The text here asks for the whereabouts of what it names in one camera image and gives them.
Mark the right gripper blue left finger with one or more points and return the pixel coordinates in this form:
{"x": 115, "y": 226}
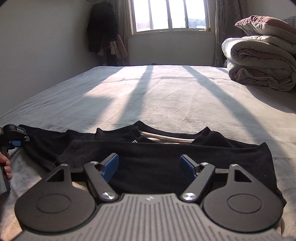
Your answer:
{"x": 97, "y": 175}

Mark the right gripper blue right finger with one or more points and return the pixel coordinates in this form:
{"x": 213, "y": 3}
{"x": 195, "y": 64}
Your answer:
{"x": 201, "y": 177}

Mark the beige bear sweatshirt black sleeves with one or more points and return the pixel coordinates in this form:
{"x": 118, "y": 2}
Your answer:
{"x": 148, "y": 158}

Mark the dark clothes hanging in corner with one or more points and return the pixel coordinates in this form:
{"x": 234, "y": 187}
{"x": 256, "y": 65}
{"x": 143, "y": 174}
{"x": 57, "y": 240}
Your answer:
{"x": 103, "y": 36}

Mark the person's left hand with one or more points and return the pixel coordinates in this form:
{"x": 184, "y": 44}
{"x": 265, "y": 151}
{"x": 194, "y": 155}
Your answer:
{"x": 5, "y": 159}

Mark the grey bed sheet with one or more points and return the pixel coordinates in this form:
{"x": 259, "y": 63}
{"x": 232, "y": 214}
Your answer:
{"x": 175, "y": 99}

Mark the folded beige quilt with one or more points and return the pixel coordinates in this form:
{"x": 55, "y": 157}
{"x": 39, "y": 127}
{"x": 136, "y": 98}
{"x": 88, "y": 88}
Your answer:
{"x": 261, "y": 60}

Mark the maroon pillow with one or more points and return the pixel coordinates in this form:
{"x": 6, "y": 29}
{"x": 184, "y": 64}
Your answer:
{"x": 266, "y": 25}

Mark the grey curtain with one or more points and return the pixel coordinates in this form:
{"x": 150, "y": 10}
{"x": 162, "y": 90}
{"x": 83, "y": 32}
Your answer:
{"x": 227, "y": 13}

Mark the window with white frame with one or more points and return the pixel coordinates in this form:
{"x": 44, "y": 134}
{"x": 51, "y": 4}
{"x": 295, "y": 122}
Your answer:
{"x": 169, "y": 15}

